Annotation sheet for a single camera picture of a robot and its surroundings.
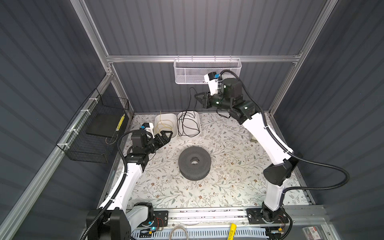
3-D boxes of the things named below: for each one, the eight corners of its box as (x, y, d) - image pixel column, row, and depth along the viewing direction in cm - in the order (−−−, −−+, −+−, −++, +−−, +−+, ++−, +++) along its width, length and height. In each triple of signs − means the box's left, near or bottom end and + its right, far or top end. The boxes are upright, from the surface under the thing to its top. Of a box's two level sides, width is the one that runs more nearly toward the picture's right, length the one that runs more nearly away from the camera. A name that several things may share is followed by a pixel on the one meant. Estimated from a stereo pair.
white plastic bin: (177, 143, 105) (175, 134, 97) (179, 117, 121) (178, 108, 113) (200, 143, 105) (200, 134, 97) (199, 117, 121) (200, 108, 113)
